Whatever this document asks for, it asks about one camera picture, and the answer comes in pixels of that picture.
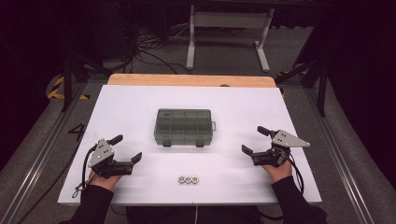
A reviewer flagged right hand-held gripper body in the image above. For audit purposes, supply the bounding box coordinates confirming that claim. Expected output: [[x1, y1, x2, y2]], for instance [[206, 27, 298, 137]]
[[251, 130, 311, 167]]

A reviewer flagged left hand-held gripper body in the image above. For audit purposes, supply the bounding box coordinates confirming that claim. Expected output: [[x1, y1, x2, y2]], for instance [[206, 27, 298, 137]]
[[88, 138, 134, 179]]

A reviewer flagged grey clear compartment box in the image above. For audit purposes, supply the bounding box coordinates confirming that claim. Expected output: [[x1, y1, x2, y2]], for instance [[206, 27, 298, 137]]
[[153, 107, 217, 148]]

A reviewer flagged person's left hand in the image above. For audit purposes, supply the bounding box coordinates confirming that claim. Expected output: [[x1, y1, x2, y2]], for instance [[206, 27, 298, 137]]
[[89, 170, 122, 191]]

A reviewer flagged person's right hand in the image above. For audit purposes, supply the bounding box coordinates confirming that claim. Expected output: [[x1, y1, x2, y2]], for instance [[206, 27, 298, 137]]
[[261, 160, 293, 184]]

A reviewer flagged white table board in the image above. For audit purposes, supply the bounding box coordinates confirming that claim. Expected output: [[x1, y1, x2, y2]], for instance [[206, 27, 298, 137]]
[[57, 84, 322, 206]]

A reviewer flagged black metal stand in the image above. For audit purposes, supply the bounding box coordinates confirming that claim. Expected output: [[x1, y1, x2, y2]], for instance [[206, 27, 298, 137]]
[[60, 50, 111, 113], [275, 54, 329, 118]]

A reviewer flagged yellow black floor tape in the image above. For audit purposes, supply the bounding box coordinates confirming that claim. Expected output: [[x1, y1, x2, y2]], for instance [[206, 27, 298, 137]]
[[46, 76, 92, 101]]

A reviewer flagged person's dark clothed body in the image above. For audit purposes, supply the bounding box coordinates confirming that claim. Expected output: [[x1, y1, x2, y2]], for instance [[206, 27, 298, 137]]
[[125, 204, 263, 224]]

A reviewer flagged wooden table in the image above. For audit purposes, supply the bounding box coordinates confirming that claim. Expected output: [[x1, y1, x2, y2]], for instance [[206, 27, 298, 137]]
[[106, 73, 277, 89]]

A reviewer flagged white metal stand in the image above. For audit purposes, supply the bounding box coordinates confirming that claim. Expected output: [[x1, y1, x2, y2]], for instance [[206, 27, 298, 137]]
[[185, 4, 276, 73]]

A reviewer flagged right hand-held gripper cable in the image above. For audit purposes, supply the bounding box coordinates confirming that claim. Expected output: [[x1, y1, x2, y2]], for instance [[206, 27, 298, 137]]
[[281, 148, 305, 194]]

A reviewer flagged aluminium floor rail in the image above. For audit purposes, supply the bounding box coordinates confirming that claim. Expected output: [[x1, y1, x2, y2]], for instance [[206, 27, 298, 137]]
[[0, 83, 89, 224], [305, 88, 376, 224]]

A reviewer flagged black floor cable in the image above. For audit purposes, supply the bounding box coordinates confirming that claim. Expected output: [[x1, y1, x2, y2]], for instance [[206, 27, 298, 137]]
[[17, 146, 80, 224]]

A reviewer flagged bundle of black floor cables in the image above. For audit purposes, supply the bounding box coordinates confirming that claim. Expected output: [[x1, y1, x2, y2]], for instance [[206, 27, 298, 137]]
[[124, 26, 191, 76]]

